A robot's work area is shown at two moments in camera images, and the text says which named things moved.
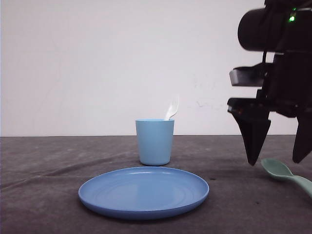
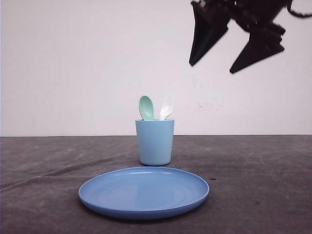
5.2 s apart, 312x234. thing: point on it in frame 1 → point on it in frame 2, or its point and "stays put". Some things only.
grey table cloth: [41, 177] stays put
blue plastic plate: [144, 192] stays put
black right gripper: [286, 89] → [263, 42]
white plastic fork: [175, 106] → [166, 109]
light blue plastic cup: [155, 138] stays put
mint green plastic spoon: [279, 169] → [146, 108]
